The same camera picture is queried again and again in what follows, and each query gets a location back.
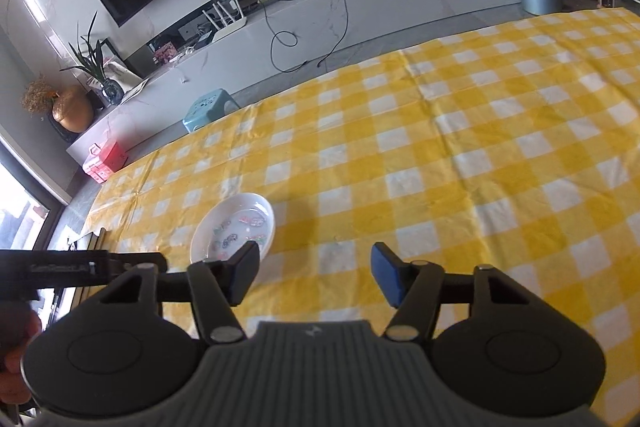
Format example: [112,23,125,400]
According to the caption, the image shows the small white patterned plate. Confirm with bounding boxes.
[190,193,276,263]

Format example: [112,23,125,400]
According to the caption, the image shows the pink storage box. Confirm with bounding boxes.
[82,140,127,184]

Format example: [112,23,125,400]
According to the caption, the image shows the golden round vase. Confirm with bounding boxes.
[52,86,94,133]

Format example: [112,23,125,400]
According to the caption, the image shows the yellow checkered tablecloth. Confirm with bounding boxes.
[86,8,639,426]

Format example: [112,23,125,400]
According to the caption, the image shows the light blue plastic stool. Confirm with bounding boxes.
[182,89,241,133]

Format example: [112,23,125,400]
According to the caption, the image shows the green leafy plant in glass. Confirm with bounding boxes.
[63,13,125,106]

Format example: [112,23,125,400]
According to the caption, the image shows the white wifi router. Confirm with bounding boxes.
[202,0,247,42]

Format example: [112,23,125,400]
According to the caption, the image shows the white tv cabinet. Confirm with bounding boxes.
[67,0,520,164]

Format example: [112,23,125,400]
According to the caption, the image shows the black power cable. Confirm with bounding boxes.
[260,0,350,74]

